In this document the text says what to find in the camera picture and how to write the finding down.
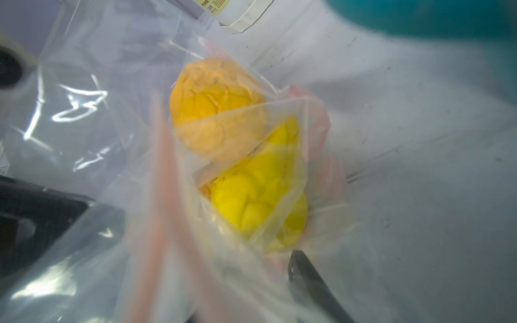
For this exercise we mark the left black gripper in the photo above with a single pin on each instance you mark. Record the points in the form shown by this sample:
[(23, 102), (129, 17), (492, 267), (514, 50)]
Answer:
[(33, 218)]

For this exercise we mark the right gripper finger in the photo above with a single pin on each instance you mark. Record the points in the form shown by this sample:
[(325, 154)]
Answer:
[(308, 285)]

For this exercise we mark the bright yellow pear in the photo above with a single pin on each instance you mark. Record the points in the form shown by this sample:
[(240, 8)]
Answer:
[(263, 196)]

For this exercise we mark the clear zip-top bag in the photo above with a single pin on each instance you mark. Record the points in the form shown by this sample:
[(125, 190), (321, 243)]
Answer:
[(93, 118)]

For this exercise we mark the orange yellow pear left bag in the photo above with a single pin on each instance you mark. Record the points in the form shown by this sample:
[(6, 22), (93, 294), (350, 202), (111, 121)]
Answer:
[(218, 109)]

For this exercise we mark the potted green plant white pot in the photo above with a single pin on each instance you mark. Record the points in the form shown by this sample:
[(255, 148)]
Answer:
[(235, 16)]

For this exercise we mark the teal plastic basket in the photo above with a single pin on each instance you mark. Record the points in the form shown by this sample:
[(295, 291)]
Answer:
[(490, 23)]

